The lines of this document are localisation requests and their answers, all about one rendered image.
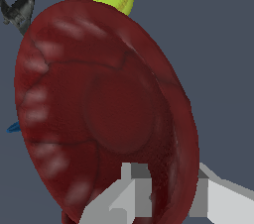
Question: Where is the blue pointed object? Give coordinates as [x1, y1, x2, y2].
[6, 121, 22, 134]

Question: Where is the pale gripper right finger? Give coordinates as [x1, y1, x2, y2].
[188, 162, 254, 224]

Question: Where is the black metal clamp tool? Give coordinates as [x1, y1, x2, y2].
[0, 0, 36, 37]

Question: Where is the dark red plate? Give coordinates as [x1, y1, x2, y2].
[13, 0, 200, 224]

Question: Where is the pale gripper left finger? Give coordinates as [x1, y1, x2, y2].
[78, 162, 154, 224]

